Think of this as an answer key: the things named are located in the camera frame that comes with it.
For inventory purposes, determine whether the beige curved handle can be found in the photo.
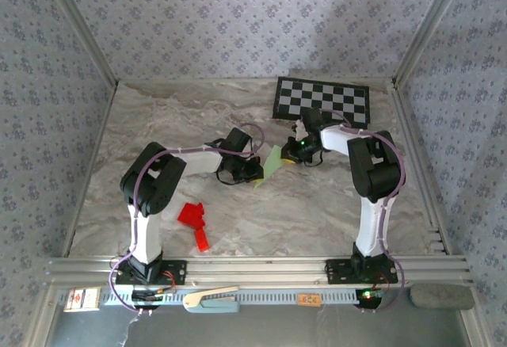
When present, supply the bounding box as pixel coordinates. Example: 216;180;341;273
182;285;240;309

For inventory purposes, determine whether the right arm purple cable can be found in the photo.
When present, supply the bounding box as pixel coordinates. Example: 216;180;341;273
316;109;407;315

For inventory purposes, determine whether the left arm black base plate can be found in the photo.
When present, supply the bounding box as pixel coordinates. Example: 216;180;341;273
116;258;188;287

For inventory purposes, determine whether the aluminium table side rail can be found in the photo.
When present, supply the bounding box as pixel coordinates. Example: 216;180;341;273
390;79;455;256
59;81;120;259

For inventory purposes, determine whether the aluminium frame post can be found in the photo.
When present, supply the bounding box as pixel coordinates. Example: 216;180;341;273
39;0;120;89
393;0;473;89

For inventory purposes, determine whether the white red printed card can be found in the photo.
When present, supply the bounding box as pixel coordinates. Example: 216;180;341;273
63;287;101;312

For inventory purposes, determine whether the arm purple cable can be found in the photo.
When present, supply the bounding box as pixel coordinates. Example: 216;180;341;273
316;109;407;315
107;122;265;316

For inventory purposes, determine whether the blue grey flat holder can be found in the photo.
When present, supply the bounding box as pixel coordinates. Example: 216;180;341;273
185;298;241;315

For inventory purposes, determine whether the red plastic piece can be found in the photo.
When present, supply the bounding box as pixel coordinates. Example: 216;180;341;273
177;202;210;253

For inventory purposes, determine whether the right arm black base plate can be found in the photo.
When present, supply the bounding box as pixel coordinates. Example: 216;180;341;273
325;258;399;284

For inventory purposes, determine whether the grey foam pad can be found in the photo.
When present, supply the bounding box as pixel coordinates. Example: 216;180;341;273
409;283;475;311

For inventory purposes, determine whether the black white checkerboard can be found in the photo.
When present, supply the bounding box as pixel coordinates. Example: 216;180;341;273
271;76;372;130

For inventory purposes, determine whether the long aluminium frame rail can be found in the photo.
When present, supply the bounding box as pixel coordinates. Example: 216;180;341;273
43;255;475;288

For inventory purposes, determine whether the light green paper sheet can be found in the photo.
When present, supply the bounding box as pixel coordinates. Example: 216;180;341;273
253;144;284;189

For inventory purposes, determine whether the grey slotted cable duct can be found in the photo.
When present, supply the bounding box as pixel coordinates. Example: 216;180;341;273
57;288;413;307

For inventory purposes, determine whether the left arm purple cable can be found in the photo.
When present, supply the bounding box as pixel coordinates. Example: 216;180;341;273
107;122;265;316

